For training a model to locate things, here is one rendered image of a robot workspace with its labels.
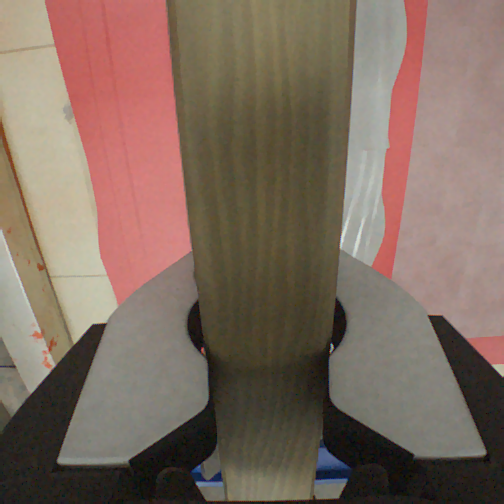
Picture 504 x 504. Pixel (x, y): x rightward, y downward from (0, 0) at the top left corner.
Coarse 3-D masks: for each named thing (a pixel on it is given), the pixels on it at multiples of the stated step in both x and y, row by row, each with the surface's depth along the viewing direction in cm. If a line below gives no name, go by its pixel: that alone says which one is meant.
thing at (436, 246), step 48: (96, 192) 26; (144, 192) 26; (384, 192) 26; (432, 192) 26; (480, 192) 26; (144, 240) 28; (384, 240) 28; (432, 240) 28; (480, 240) 28; (432, 288) 30; (480, 288) 30; (480, 336) 32
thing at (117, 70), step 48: (48, 0) 20; (96, 0) 20; (144, 0) 20; (432, 0) 20; (480, 0) 20; (96, 48) 21; (144, 48) 22; (432, 48) 21; (480, 48) 21; (96, 96) 23; (144, 96) 23; (432, 96) 23; (480, 96) 23; (96, 144) 24; (144, 144) 24; (432, 144) 24; (480, 144) 24
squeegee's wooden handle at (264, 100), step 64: (192, 0) 5; (256, 0) 5; (320, 0) 5; (192, 64) 6; (256, 64) 6; (320, 64) 6; (192, 128) 6; (256, 128) 6; (320, 128) 6; (192, 192) 7; (256, 192) 7; (320, 192) 7; (256, 256) 7; (320, 256) 7; (256, 320) 8; (320, 320) 8; (256, 384) 9; (320, 384) 9; (256, 448) 10
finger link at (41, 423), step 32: (64, 384) 8; (32, 416) 7; (64, 416) 7; (0, 448) 6; (32, 448) 6; (0, 480) 6; (32, 480) 6; (64, 480) 6; (96, 480) 6; (128, 480) 6
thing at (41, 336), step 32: (0, 128) 23; (0, 160) 23; (0, 192) 23; (0, 224) 23; (0, 256) 25; (32, 256) 27; (0, 288) 26; (32, 288) 27; (0, 320) 27; (32, 320) 27; (64, 320) 32; (32, 352) 29; (64, 352) 31; (32, 384) 31
